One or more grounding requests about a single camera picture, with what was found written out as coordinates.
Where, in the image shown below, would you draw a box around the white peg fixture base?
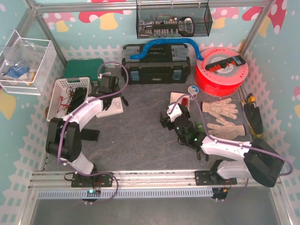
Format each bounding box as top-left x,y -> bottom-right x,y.
96,97 -> 123,118

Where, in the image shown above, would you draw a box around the black handled screwdriver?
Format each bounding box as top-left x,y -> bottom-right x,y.
120,94 -> 129,106

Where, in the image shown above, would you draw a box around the large red spring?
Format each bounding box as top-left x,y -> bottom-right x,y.
181,97 -> 188,106

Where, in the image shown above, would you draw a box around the black rectangular plate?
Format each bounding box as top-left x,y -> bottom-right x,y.
80,128 -> 100,142

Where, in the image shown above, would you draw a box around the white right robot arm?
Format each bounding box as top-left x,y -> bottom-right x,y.
159,106 -> 284,188

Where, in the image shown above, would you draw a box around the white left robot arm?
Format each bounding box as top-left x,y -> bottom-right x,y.
45,84 -> 122,176

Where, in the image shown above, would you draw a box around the white spring box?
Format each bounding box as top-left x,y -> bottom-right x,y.
170,92 -> 190,109

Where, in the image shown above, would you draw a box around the black device in basket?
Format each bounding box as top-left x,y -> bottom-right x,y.
67,87 -> 87,113

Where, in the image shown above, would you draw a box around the green plastic case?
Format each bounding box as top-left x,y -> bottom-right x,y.
63,59 -> 105,83

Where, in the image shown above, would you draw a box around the green hand tool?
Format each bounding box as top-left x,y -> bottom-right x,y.
195,121 -> 205,132

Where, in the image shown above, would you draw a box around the white perforated basket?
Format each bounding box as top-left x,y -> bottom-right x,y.
46,77 -> 91,122

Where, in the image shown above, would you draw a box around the orange black pliers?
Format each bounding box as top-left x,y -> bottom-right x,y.
196,150 -> 209,162

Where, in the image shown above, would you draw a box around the black toolbox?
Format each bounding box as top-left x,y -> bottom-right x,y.
121,44 -> 191,85

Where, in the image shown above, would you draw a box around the upper white work glove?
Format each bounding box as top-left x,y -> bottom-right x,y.
201,98 -> 239,121

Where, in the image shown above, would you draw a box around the white work glove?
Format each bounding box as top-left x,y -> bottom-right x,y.
207,118 -> 247,140
201,98 -> 239,121

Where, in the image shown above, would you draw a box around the lower white work glove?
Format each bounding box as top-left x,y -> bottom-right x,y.
207,118 -> 247,140

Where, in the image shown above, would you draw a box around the red filament spool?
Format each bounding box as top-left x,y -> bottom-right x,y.
194,47 -> 248,97

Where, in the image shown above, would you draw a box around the clear acrylic box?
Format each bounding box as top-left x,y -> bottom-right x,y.
0,30 -> 57,96

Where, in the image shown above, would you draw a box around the blue white glove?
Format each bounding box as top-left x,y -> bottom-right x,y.
5,62 -> 30,80

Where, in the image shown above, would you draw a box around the yellow black tool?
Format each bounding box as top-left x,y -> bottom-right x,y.
241,93 -> 256,105

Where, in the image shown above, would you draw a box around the black yellow rubber glove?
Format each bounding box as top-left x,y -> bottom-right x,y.
243,103 -> 263,142

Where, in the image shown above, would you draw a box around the black power strip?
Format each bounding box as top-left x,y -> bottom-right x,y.
205,55 -> 246,72

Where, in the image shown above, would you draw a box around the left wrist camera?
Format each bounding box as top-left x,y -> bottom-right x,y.
98,72 -> 119,88

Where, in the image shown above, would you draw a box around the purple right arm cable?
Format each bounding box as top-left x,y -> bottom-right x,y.
170,93 -> 295,202

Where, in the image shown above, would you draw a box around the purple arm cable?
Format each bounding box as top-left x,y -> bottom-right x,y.
57,60 -> 129,175
170,93 -> 295,202

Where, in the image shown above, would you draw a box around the solder wire spool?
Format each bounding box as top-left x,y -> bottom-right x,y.
187,85 -> 199,100

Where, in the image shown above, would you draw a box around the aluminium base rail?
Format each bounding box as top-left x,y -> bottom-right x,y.
29,170 -> 279,188

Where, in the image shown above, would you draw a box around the blue corrugated hose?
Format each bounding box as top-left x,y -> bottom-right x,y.
130,38 -> 204,61

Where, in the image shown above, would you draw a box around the grey slotted cable duct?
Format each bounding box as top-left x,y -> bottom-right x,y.
37,187 -> 213,200

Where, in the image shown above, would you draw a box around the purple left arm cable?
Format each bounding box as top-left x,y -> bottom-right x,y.
57,60 -> 129,175

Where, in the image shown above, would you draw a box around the black wire mesh basket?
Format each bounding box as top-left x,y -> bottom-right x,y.
136,3 -> 212,39

